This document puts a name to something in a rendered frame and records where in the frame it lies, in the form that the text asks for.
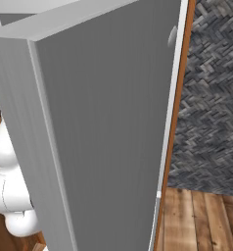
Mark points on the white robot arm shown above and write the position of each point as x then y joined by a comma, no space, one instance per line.
7,189

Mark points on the grey fridge door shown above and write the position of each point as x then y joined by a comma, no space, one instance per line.
99,130

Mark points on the grey fridge body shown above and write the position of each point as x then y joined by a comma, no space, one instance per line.
167,137

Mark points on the brown wooden cabinet panel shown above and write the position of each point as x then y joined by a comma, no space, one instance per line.
175,124

